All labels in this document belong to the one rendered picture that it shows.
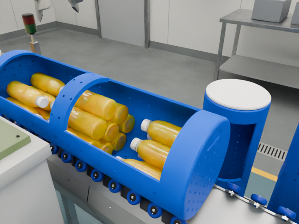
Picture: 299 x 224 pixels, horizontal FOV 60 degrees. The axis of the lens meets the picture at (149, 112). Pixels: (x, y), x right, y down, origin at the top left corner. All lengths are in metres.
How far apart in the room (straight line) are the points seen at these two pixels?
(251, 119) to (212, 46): 3.27
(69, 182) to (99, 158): 0.30
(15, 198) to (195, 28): 3.96
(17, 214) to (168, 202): 0.40
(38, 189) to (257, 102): 0.88
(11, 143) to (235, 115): 0.81
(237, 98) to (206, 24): 3.21
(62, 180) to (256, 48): 3.55
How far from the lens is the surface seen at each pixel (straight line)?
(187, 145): 0.58
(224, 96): 1.17
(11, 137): 0.75
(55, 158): 1.02
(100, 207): 0.92
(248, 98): 1.18
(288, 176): 1.43
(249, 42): 4.15
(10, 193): 0.75
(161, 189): 0.62
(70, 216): 1.80
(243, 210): 0.86
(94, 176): 0.87
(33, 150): 0.72
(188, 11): 4.40
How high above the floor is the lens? 1.58
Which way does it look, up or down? 32 degrees down
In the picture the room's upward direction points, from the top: straight up
